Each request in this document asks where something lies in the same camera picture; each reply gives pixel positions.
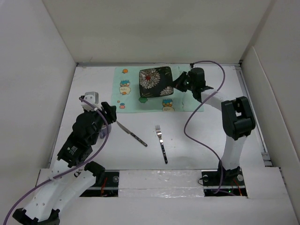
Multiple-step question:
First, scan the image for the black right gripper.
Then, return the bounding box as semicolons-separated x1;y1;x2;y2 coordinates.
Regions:
169;71;195;92

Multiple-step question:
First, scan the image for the purple ceramic mug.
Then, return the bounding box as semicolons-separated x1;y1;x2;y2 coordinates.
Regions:
99;125;112;139

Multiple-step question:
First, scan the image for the black floral square plate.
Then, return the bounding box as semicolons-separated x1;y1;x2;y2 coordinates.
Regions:
139;67;173;98

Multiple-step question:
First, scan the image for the steel knife patterned handle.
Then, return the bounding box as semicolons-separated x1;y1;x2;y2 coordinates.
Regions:
116;121;148;147

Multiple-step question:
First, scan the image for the green cartoon print cloth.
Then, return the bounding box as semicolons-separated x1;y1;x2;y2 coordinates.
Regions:
111;67;200;113

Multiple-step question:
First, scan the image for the steel fork patterned handle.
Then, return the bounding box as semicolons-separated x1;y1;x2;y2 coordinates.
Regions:
155;125;168;164

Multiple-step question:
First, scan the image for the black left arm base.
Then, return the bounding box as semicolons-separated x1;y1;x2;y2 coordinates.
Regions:
74;161;120;197

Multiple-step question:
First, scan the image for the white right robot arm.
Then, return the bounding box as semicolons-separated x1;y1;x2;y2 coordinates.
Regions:
172;67;256;185

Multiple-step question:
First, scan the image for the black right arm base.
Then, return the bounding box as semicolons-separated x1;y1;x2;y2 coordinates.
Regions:
198;166;247;197

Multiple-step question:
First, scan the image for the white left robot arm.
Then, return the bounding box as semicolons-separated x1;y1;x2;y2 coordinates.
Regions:
23;70;185;222

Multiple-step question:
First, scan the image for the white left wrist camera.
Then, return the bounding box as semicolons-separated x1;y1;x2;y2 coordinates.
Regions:
80;91;99;112

